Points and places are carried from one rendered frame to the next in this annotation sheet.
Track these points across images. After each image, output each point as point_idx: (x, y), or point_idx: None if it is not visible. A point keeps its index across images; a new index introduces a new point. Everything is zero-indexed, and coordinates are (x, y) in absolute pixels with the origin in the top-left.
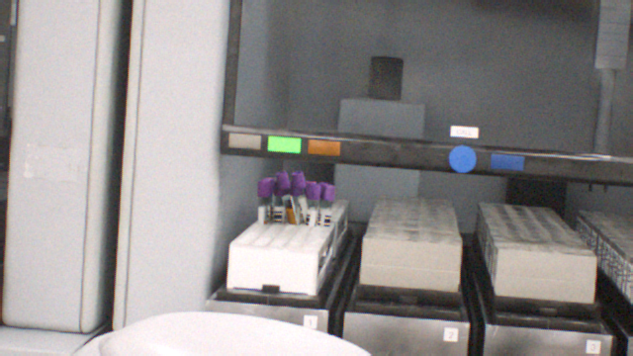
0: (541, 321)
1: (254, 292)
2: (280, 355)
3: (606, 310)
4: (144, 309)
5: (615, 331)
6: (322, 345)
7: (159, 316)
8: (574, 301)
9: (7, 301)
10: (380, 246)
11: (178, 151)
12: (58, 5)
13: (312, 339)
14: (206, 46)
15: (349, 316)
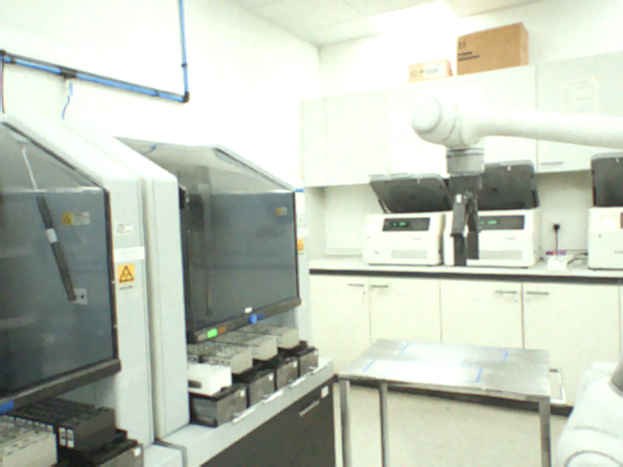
0: (284, 362)
1: (223, 391)
2: None
3: None
4: (171, 420)
5: None
6: (608, 363)
7: (612, 368)
8: (274, 353)
9: None
10: (235, 358)
11: (175, 349)
12: (128, 303)
13: (605, 363)
14: (179, 304)
15: (250, 385)
